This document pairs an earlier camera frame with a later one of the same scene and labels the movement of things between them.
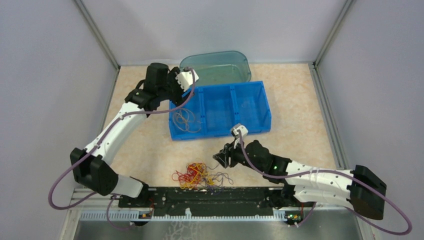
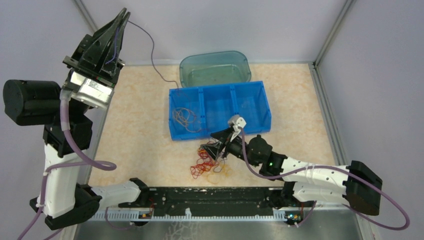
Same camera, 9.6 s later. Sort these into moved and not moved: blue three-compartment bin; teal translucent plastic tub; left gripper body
Moved: left gripper body
Not moved: blue three-compartment bin; teal translucent plastic tub
